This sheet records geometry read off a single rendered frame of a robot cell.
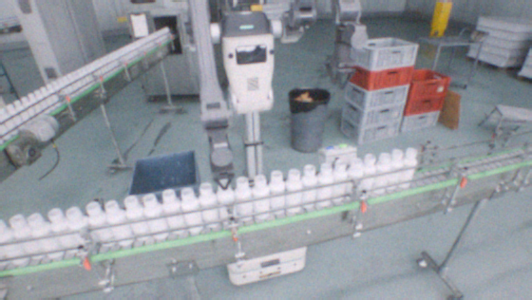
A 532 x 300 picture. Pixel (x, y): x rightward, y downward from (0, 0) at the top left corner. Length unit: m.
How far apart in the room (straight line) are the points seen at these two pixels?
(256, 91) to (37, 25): 5.64
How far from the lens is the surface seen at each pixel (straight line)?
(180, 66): 4.63
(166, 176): 1.62
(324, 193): 1.03
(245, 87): 1.37
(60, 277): 1.19
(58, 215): 1.03
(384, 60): 3.17
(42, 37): 6.67
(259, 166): 1.66
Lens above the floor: 1.74
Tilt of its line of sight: 33 degrees down
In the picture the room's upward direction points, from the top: 2 degrees counter-clockwise
